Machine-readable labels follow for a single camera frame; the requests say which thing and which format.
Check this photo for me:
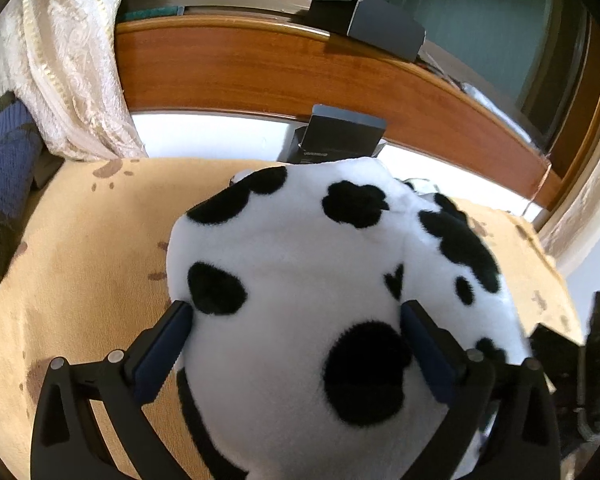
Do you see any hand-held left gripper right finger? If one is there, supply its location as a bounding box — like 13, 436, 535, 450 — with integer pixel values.
400, 300, 561, 480

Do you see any cream lace curtain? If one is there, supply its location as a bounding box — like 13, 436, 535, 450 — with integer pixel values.
537, 125, 600, 278
0, 0, 148, 162

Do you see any wooden headboard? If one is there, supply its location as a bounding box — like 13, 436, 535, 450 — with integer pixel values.
115, 14, 563, 211

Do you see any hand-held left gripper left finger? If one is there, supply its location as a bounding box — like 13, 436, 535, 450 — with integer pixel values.
30, 300, 196, 480

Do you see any cow print fleece garment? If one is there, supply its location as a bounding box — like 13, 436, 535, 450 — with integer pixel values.
166, 156, 536, 480

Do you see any dark blue knitted cloth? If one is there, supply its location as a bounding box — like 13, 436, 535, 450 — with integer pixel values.
0, 91, 43, 288

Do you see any open black cardboard box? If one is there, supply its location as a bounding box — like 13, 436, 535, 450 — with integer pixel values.
307, 0, 427, 62

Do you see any thin cord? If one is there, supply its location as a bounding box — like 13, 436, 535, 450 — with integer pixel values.
522, 157, 553, 213

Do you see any tan paw print blanket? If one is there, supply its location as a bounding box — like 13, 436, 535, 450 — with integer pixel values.
0, 156, 588, 480

